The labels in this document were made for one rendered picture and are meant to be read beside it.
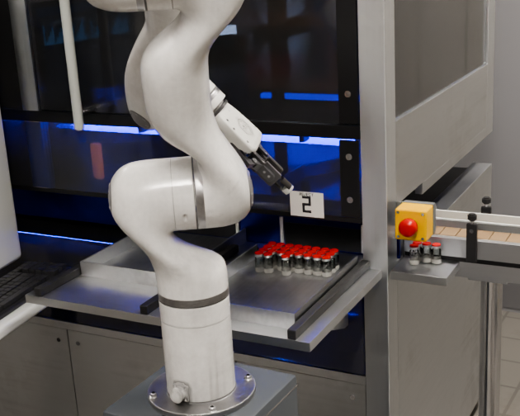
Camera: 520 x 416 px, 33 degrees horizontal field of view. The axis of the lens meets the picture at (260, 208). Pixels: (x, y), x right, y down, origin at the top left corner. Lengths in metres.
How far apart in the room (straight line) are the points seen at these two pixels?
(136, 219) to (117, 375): 1.20
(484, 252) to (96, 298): 0.87
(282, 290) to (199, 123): 0.70
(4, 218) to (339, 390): 1.00
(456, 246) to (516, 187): 1.77
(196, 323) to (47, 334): 1.24
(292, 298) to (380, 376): 0.37
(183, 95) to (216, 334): 0.43
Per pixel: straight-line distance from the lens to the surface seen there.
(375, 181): 1.97
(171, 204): 1.40
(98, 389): 2.63
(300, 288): 1.94
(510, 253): 2.06
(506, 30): 3.72
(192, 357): 1.50
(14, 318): 2.15
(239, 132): 1.63
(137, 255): 2.22
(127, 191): 1.41
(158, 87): 1.28
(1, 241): 2.47
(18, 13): 2.42
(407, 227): 1.94
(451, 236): 2.10
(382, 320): 2.09
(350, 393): 2.21
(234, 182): 1.39
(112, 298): 1.98
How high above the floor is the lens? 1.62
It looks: 17 degrees down
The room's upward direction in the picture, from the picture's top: 3 degrees counter-clockwise
